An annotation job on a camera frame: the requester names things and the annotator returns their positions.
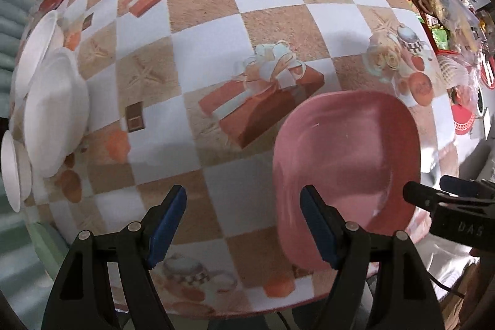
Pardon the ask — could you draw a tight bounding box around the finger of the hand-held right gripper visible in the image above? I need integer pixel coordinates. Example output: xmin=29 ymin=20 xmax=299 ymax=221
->
xmin=440 ymin=175 xmax=495 ymax=199
xmin=403 ymin=181 xmax=441 ymax=213

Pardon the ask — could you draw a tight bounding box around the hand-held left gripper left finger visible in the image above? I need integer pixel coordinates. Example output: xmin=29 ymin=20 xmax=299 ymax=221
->
xmin=41 ymin=185 xmax=188 ymax=330

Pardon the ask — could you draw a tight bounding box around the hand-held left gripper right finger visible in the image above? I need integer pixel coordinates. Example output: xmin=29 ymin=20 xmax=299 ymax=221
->
xmin=300 ymin=185 xmax=443 ymax=330

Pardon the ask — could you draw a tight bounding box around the pink plate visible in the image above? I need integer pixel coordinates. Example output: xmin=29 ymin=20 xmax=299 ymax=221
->
xmin=272 ymin=90 xmax=421 ymax=272

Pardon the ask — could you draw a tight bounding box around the large white plate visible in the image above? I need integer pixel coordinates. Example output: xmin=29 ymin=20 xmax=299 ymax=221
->
xmin=23 ymin=49 xmax=90 ymax=178

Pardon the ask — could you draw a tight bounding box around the red plastic basket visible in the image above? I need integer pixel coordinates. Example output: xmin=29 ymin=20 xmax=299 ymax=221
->
xmin=450 ymin=102 xmax=478 ymax=135

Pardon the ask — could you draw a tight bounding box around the red round plate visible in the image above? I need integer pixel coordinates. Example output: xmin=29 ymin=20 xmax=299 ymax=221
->
xmin=480 ymin=55 xmax=495 ymax=89

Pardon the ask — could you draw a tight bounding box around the small white bowl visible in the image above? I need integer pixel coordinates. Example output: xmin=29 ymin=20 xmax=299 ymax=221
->
xmin=0 ymin=131 xmax=33 ymax=212

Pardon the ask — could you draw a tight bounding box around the clear bag of snacks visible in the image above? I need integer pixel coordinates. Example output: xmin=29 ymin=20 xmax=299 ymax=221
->
xmin=421 ymin=0 xmax=484 ymax=52

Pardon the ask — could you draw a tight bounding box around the checkered printed tablecloth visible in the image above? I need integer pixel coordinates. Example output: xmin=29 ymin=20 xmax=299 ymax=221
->
xmin=8 ymin=0 xmax=461 ymax=315

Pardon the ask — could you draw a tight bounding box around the teal sofa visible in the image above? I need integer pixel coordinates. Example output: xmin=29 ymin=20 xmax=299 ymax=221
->
xmin=0 ymin=0 xmax=66 ymax=91

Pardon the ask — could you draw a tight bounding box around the black cable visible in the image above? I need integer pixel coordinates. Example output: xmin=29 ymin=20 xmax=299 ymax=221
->
xmin=427 ymin=272 xmax=465 ymax=298

